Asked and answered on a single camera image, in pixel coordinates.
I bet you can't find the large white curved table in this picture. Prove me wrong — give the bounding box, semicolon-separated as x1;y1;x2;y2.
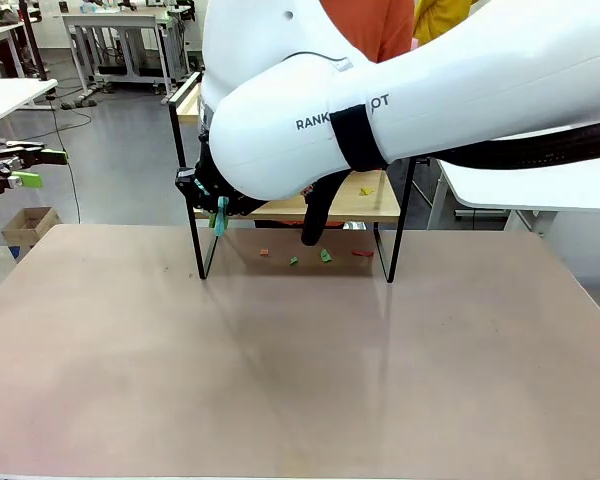
426;154;600;237

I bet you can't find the grey frame workbench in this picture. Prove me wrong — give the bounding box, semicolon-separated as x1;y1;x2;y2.
61;5;194;99

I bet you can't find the open cardboard box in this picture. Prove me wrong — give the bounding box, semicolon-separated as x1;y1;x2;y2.
0;206;63;261

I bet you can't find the black frame wooden shelf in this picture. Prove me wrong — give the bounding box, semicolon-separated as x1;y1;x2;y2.
168;71;431;284

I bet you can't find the black corrugated cable hose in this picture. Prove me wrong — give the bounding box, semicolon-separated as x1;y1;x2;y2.
299;117;600;247

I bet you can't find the person in orange jacket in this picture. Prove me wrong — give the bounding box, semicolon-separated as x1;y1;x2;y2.
253;0;415;229

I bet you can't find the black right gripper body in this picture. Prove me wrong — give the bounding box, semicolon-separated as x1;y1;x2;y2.
194;132;241;202

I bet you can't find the teal fluffy duster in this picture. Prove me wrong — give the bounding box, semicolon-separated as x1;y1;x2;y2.
209;196;230;238

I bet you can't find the thin floor cable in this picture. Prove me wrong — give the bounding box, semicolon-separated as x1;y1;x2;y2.
44;97;94;226

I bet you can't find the black velcro strap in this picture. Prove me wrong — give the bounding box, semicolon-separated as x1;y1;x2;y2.
329;105;389;173

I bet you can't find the black post stand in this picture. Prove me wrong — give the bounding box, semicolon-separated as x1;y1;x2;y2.
17;0;51;82

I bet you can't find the white side table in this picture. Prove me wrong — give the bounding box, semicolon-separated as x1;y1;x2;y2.
0;78;60;131

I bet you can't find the person in yellow top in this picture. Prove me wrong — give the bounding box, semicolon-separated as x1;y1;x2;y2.
412;0;481;49

